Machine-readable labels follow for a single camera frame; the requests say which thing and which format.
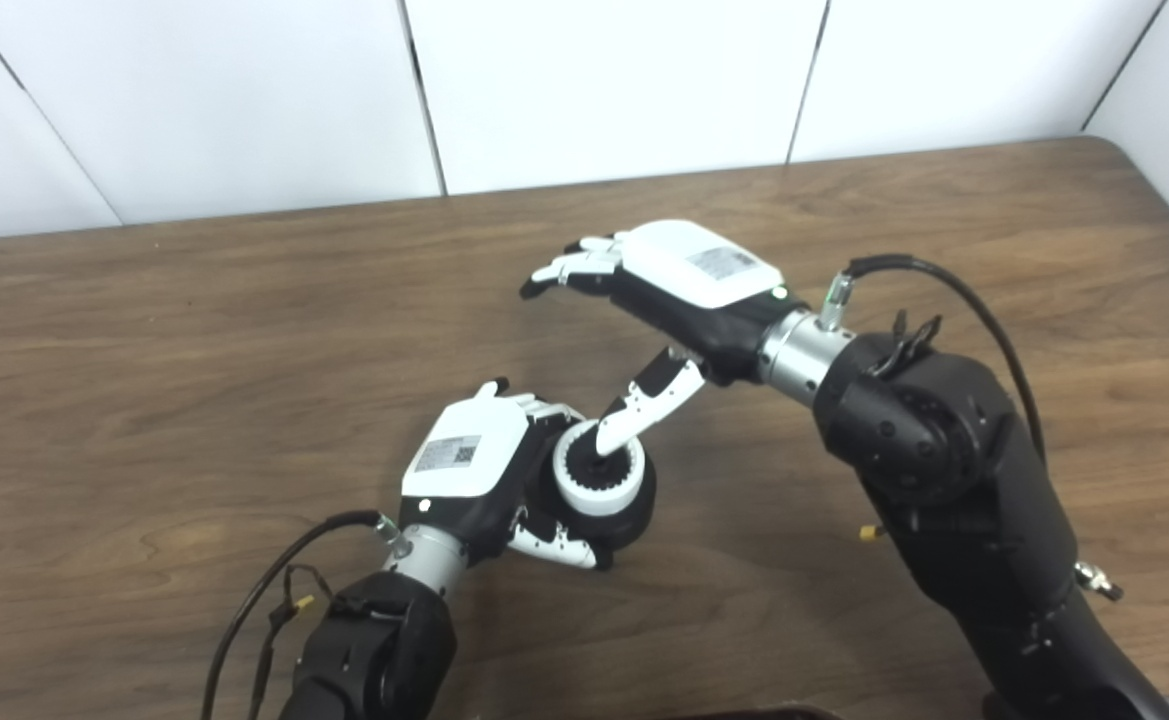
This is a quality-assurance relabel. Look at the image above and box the round black part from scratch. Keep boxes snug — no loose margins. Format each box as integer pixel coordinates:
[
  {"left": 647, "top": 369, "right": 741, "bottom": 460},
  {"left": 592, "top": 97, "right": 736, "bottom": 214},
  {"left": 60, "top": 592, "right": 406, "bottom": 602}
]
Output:
[{"left": 539, "top": 425, "right": 658, "bottom": 551}]

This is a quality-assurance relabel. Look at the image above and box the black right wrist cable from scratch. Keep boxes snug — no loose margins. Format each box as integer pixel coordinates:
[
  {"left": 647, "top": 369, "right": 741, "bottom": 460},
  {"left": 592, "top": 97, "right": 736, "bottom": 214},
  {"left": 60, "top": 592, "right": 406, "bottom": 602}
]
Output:
[{"left": 819, "top": 254, "right": 1125, "bottom": 601}]

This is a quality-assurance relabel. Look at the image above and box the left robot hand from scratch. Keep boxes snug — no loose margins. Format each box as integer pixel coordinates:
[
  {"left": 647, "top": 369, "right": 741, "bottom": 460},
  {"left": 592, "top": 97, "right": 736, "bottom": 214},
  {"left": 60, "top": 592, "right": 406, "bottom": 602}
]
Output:
[{"left": 399, "top": 378, "right": 615, "bottom": 571}]

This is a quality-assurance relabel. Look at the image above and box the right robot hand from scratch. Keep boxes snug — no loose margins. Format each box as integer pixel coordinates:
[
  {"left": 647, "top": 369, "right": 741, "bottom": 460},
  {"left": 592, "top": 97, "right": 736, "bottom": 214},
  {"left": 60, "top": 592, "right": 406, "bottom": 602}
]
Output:
[{"left": 519, "top": 220, "right": 810, "bottom": 461}]

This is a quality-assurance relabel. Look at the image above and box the white ring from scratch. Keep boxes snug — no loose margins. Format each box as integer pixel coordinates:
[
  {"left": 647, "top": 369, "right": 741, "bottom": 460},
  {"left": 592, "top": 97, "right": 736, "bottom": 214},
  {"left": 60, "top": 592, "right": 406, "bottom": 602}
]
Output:
[{"left": 552, "top": 420, "right": 647, "bottom": 518}]

